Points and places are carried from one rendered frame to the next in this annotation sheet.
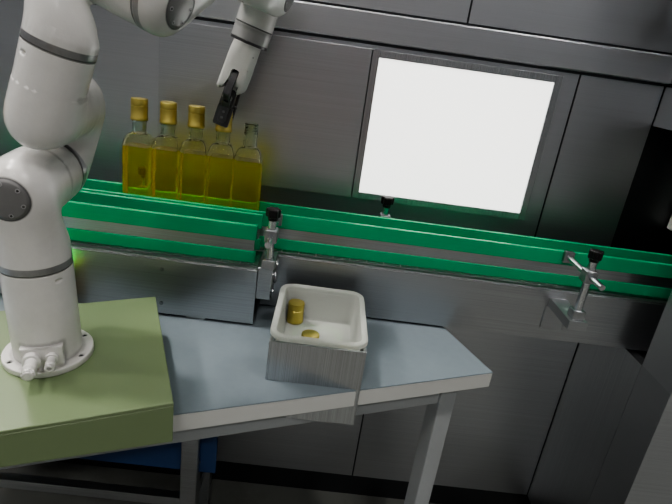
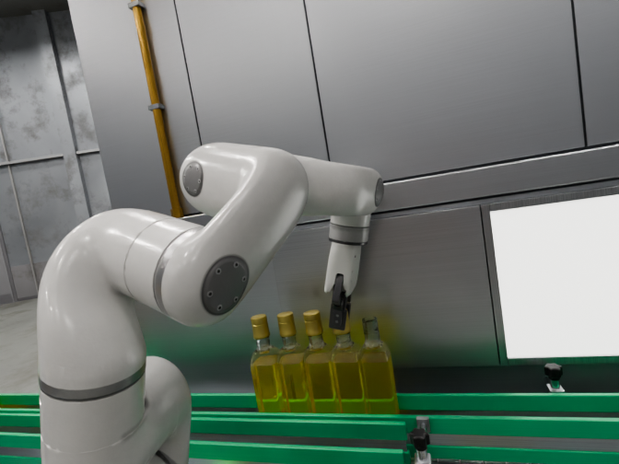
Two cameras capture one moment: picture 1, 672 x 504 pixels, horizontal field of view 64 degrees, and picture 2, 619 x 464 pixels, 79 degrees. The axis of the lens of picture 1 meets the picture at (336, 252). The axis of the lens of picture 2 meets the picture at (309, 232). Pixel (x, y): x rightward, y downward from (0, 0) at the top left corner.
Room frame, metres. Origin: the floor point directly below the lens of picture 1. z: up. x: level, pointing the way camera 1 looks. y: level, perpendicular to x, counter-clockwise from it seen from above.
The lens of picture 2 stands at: (0.44, 0.05, 1.39)
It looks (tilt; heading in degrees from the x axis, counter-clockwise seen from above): 5 degrees down; 20
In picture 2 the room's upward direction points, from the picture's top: 9 degrees counter-clockwise
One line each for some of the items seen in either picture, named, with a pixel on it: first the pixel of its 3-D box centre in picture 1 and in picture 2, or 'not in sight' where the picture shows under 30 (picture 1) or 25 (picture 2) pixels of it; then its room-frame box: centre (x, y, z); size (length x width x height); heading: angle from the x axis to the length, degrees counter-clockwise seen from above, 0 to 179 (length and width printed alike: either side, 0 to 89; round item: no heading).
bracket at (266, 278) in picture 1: (268, 275); not in sight; (1.03, 0.13, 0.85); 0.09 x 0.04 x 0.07; 2
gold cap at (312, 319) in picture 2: (196, 116); (312, 322); (1.13, 0.33, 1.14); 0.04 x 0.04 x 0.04
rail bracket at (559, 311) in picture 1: (575, 296); not in sight; (1.04, -0.51, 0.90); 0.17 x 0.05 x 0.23; 2
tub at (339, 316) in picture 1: (318, 330); not in sight; (0.92, 0.01, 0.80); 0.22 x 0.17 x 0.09; 2
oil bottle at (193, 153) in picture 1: (193, 187); (324, 393); (1.13, 0.33, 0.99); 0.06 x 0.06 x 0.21; 3
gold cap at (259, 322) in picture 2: (139, 109); (260, 326); (1.12, 0.44, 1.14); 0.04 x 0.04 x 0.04
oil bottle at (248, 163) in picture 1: (246, 194); (380, 394); (1.13, 0.21, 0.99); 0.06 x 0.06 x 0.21; 3
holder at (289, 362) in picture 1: (318, 328); not in sight; (0.94, 0.01, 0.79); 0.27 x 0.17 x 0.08; 2
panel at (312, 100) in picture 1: (353, 124); (479, 285); (1.28, 0.00, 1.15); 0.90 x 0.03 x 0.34; 92
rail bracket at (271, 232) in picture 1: (272, 234); (424, 459); (1.01, 0.13, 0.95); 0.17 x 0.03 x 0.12; 2
